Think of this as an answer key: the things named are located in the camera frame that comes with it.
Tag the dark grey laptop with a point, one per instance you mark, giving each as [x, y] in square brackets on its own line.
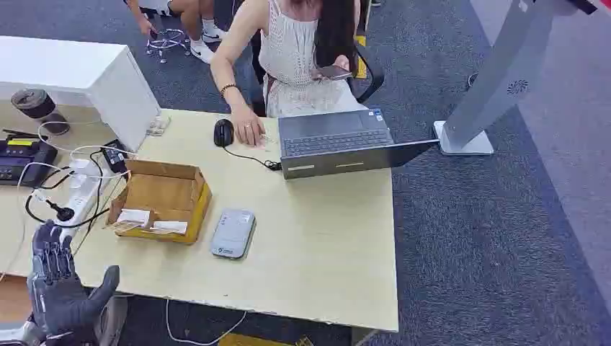
[334, 143]

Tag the dark lidded coffee cup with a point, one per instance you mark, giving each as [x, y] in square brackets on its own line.
[36, 106]

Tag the grey flat card reader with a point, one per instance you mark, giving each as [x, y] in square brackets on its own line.
[233, 234]

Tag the black power adapter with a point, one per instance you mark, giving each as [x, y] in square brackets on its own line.
[113, 156]

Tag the seated person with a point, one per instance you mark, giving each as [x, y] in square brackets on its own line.
[286, 52]

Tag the white power strip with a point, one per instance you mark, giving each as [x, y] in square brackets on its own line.
[82, 191]

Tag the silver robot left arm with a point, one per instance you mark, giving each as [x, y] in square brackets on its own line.
[19, 335]

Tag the chrome stool base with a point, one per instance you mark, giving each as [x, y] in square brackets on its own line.
[166, 42]

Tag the dark smartphone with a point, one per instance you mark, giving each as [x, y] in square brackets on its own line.
[332, 72]

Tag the black desk telephone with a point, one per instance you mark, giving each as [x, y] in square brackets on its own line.
[21, 160]

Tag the white card stack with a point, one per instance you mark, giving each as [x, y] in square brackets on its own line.
[132, 218]
[169, 227]

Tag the black computer mouse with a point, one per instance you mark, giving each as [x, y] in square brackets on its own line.
[223, 132]

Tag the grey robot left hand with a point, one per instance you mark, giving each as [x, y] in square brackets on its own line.
[62, 296]

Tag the wooden card box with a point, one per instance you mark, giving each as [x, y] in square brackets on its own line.
[167, 193]

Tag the clear plastic holder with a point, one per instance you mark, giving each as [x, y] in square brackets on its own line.
[159, 125]

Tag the white kiosk stand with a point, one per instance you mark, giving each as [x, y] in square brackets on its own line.
[501, 71]

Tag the yellow floor tape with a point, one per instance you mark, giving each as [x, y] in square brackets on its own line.
[361, 59]
[253, 341]

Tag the black plug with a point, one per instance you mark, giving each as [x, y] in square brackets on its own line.
[63, 213]

